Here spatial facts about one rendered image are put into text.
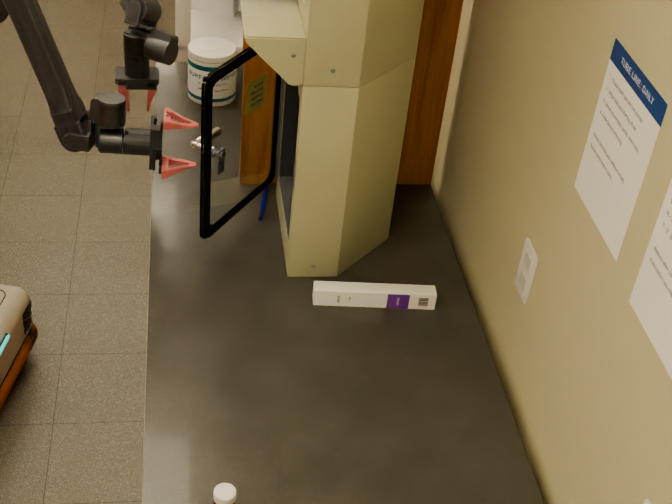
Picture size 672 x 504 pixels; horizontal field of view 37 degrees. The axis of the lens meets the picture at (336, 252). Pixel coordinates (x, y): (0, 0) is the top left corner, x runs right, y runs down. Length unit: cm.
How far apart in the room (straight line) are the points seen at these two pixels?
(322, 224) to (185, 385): 46
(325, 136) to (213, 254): 43
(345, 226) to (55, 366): 148
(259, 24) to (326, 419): 76
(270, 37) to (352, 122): 25
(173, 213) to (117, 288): 129
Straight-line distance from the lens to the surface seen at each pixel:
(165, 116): 216
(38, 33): 215
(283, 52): 194
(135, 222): 399
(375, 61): 201
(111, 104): 214
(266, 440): 188
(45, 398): 330
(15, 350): 324
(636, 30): 159
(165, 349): 205
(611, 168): 164
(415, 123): 249
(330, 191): 211
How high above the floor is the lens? 234
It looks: 37 degrees down
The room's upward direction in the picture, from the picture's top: 7 degrees clockwise
